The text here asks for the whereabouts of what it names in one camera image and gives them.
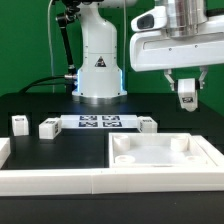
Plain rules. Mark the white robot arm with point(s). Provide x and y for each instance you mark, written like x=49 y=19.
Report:
x=173 y=34

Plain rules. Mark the white square table top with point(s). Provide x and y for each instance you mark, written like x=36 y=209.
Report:
x=156 y=150

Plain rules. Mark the white left fence bar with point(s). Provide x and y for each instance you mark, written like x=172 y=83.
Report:
x=5 y=150

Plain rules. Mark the white fence bar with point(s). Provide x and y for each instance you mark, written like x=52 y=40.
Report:
x=215 y=155
x=5 y=150
x=104 y=181

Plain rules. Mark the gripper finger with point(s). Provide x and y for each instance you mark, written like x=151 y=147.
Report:
x=170 y=79
x=202 y=77

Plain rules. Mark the white marker base plate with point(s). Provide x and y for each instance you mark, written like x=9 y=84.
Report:
x=98 y=121

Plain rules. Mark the white right fence bar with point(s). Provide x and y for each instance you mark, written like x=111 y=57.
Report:
x=215 y=155

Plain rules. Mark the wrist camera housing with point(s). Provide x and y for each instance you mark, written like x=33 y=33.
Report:
x=153 y=19

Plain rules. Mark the white front fence bar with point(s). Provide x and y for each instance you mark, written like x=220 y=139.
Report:
x=104 y=181

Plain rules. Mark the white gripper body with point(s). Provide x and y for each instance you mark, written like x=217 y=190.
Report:
x=154 y=50

